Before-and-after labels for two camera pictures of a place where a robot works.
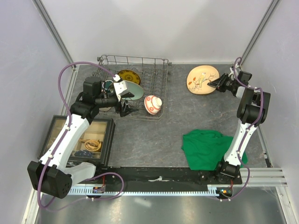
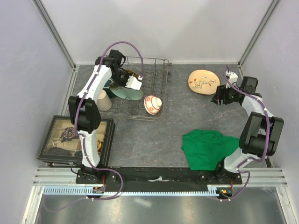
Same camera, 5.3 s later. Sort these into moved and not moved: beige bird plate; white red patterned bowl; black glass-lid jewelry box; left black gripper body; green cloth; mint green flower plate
Moved: left black gripper body; beige bird plate
Not moved: green cloth; mint green flower plate; white red patterned bowl; black glass-lid jewelry box
